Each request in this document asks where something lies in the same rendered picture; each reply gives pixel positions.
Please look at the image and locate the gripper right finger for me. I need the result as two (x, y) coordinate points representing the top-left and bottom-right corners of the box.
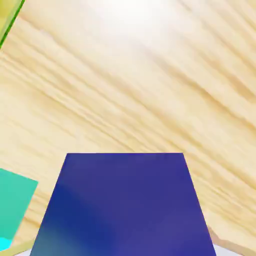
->
(207, 224), (251, 256)

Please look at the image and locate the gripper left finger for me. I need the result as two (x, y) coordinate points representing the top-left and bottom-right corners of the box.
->
(1, 239), (35, 256)

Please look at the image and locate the small blue cube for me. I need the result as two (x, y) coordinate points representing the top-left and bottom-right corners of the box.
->
(29, 152), (218, 256)

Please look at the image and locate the small teal cube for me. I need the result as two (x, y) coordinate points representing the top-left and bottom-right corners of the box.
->
(0, 168), (39, 252)

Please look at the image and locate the large green box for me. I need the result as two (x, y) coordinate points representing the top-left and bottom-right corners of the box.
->
(0, 0), (26, 50)

